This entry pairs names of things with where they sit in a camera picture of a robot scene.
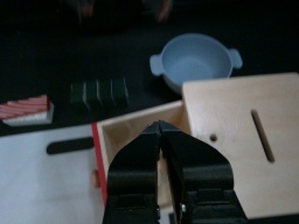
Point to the pale blue toy pot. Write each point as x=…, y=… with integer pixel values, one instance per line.
x=193, y=58

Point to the white cutting board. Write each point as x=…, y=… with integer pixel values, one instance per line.
x=38, y=180

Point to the pink striped toy sushi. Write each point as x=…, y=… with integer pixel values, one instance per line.
x=26, y=112

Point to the green striped toy block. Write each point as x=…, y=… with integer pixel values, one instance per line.
x=99, y=93

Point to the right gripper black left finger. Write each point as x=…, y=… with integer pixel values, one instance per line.
x=132, y=175

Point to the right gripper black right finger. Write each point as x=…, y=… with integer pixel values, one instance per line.
x=205, y=180

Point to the wooden drawer red front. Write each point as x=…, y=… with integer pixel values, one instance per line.
x=116, y=131

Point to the light wooden box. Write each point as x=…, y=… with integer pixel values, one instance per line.
x=233, y=102

